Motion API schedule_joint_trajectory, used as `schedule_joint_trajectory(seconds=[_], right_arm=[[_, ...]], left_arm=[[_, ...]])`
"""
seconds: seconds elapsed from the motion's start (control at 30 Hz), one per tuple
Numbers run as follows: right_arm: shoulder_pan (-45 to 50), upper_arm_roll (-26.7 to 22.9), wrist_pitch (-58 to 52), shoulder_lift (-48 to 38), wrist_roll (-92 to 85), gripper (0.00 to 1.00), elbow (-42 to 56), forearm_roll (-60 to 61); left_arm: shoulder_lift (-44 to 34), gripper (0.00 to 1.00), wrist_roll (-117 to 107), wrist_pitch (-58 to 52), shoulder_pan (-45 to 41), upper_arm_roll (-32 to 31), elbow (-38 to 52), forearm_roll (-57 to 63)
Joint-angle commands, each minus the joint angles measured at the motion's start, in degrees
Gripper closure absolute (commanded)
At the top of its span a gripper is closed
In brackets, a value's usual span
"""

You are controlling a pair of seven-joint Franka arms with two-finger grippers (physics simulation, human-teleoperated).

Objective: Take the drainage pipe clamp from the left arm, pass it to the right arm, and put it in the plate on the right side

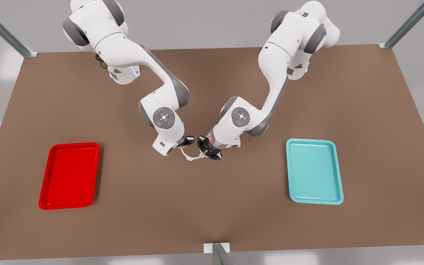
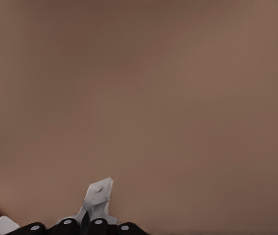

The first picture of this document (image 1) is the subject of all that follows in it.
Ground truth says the white drainage pipe clamp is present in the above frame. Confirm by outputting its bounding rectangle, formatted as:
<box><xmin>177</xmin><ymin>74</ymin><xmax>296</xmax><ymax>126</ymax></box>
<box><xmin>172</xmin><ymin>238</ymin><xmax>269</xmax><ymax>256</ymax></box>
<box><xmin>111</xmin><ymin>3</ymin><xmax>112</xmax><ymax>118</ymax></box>
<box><xmin>180</xmin><ymin>146</ymin><xmax>208</xmax><ymax>161</ymax></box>

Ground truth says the teal rectangular tray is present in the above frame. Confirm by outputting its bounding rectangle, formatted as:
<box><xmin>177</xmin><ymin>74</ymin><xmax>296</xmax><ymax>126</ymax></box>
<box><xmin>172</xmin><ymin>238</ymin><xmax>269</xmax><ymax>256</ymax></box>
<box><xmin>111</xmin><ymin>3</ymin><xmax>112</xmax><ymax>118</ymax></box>
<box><xmin>286</xmin><ymin>138</ymin><xmax>345</xmax><ymax>205</ymax></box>

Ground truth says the red rectangular tray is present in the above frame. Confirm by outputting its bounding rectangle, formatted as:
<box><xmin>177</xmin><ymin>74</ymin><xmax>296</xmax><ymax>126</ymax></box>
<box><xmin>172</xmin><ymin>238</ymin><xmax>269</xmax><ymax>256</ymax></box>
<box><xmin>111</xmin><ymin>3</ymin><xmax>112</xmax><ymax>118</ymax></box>
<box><xmin>38</xmin><ymin>142</ymin><xmax>101</xmax><ymax>211</ymax></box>

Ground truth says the silver frame post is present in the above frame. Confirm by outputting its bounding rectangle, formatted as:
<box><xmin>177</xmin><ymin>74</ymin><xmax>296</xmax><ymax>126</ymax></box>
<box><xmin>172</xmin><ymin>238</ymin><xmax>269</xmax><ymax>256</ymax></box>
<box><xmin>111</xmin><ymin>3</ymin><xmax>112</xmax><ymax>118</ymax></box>
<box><xmin>0</xmin><ymin>1</ymin><xmax>38</xmax><ymax>59</ymax></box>
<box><xmin>204</xmin><ymin>243</ymin><xmax>234</xmax><ymax>265</ymax></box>
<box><xmin>379</xmin><ymin>0</ymin><xmax>424</xmax><ymax>49</ymax></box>

